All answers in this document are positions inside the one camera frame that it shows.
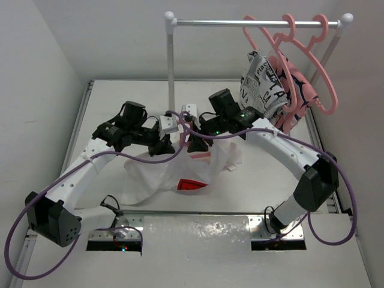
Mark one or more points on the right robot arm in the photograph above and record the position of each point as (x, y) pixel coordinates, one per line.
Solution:
(316, 174)

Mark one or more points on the newspaper print shirt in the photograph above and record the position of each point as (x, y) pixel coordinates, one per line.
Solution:
(261, 88)

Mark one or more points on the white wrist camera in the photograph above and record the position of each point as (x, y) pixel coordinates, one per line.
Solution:
(190, 113)
(167, 125)

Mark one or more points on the pink patterned shirt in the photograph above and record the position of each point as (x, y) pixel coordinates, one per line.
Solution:
(300, 90)

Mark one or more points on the metal base plate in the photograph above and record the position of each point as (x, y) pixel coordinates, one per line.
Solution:
(130, 226)

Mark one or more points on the white clothes rack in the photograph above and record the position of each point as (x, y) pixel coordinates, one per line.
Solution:
(276, 32)

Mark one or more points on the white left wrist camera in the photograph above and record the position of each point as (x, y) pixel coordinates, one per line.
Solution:
(167, 125)

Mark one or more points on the empty pink hanger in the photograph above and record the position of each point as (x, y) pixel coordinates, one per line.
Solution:
(319, 67)

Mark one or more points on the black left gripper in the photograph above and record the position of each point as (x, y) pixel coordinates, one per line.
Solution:
(159, 146)

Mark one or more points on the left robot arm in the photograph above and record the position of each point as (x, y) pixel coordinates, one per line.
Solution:
(55, 216)

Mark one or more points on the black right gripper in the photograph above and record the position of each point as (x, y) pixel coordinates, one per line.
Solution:
(198, 144)

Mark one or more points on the aluminium table edge rail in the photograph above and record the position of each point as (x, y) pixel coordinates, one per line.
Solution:
(30, 237)

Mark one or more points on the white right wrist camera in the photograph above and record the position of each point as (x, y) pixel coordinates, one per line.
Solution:
(190, 113)

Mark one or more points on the white t shirt red print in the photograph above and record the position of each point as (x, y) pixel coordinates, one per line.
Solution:
(187, 171)

